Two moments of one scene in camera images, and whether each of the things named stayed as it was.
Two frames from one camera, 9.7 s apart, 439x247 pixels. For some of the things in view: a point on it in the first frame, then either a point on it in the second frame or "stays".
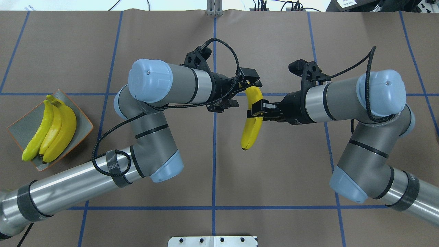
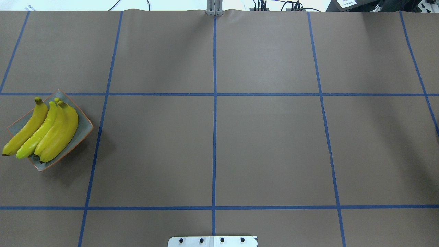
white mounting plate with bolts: (212, 241) stays
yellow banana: (253, 126) to (38, 118)
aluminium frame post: (214, 8) stays
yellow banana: (65, 136) stays
